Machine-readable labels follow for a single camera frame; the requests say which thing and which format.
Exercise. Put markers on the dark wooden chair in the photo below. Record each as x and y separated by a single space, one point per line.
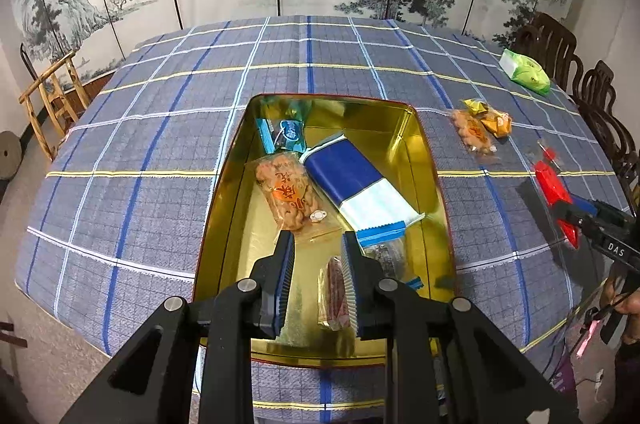
553 46
595 95

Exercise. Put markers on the teal small snack packet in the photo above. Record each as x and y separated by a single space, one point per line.
281 135

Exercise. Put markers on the red rectangular snack packet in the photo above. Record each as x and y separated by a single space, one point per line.
546 172

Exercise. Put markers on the blue white snack packet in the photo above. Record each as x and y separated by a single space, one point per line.
362 195

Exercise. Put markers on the bamboo rack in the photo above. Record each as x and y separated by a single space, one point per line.
55 101

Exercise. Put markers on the blue plaid tablecloth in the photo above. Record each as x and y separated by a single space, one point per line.
118 222

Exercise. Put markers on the gold maroon toffee tin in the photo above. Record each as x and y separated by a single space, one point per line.
240 227

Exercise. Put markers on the person's right hand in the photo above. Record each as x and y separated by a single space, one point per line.
628 306

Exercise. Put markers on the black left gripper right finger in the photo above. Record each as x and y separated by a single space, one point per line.
445 362

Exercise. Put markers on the orange yellow snack packet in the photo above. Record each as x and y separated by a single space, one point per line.
497 122

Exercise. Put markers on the peanut candy clear packet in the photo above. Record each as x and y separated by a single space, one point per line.
472 132

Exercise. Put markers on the green tissue pack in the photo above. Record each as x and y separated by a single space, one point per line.
525 71

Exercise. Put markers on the round stone millstone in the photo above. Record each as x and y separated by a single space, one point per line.
11 154

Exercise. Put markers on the dark sesame packet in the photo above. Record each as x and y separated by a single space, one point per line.
392 257

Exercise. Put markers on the red sausage snack packet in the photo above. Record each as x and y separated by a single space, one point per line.
332 305

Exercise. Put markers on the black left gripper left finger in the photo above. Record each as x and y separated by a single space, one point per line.
150 379

